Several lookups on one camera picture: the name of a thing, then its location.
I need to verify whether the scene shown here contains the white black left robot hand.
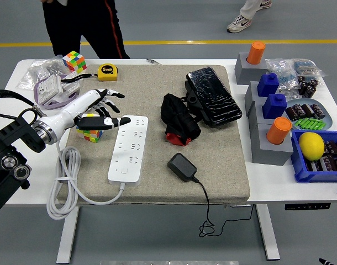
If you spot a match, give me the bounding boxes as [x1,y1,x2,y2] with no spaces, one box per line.
[45,88,131,142]

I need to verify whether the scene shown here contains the white power strip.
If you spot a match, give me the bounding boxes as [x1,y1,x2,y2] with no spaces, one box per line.
[107,115,149,186]

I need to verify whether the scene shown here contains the black power adapter plug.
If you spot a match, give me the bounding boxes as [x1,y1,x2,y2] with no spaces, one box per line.
[167,153,199,183]

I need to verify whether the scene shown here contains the thin black adapter cord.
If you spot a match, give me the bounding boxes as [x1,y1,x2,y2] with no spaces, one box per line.
[194,178,255,237]

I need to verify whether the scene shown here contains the colourful puzzle cube white faces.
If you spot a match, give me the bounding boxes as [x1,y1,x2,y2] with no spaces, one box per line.
[76,112,104,144]

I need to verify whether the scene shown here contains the large colourful puzzle cube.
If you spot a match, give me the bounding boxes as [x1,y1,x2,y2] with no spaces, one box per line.
[62,50,87,75]

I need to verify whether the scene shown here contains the clear plastic bags of parts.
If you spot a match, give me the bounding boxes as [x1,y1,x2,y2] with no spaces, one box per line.
[18,54,66,91]

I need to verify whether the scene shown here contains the black table control panel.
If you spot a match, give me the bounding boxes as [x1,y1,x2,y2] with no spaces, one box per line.
[285,203,331,211]

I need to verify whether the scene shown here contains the white table leg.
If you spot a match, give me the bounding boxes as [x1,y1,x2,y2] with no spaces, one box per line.
[56,206,80,263]
[255,204,281,261]

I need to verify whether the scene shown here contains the blue plastic bin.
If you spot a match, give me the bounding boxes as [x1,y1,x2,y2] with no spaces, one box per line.
[290,129,337,183]

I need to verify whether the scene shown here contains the dark capacitors pile in bin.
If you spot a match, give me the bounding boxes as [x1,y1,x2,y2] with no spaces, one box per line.
[305,140,337,172]

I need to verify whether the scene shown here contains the black folded cloth red lining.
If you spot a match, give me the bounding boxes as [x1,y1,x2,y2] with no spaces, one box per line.
[160,93,202,146]

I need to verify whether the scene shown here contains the grey-brown fabric mat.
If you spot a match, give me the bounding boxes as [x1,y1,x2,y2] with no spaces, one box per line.
[55,65,251,205]

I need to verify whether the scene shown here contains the yellow lemon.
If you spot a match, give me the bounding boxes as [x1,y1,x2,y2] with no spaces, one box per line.
[298,131,325,162]

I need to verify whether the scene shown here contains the orange cylinder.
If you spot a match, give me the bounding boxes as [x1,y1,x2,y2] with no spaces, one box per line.
[266,116,293,145]
[246,41,266,65]

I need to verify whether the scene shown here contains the black wrapped flat case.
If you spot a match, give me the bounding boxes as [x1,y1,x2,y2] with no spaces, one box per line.
[186,66,243,128]

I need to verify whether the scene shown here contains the green batteries pile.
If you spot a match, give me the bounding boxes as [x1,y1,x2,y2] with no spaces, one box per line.
[294,117,327,130]

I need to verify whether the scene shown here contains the light blue plate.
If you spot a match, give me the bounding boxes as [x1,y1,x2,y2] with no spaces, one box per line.
[285,98,334,131]

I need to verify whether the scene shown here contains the dark brown capacitor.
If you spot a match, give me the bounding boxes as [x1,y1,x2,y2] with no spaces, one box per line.
[285,104,306,121]
[310,103,327,120]
[300,103,315,119]

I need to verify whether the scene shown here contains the blue square peg block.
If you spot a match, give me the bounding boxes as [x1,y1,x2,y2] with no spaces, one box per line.
[257,73,280,97]
[261,93,288,120]

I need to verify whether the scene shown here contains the black capacitors cluster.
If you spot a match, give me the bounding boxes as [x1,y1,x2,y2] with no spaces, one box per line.
[297,75,320,98]

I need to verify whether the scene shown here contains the clear bag blue parts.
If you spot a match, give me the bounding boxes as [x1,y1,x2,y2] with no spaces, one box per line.
[265,57,301,93]
[291,58,327,81]

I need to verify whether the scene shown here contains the walking person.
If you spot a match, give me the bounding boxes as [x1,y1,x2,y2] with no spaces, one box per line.
[227,0,273,34]

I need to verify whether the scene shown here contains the white wall socket panel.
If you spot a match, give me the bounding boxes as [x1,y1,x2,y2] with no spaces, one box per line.
[60,71,81,94]
[37,75,65,104]

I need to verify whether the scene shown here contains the yellow tape measure with strap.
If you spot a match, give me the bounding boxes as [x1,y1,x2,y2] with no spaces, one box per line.
[60,63,119,83]

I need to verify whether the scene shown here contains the black plastic bracket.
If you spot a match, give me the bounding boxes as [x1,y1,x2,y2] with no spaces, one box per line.
[181,82,205,124]

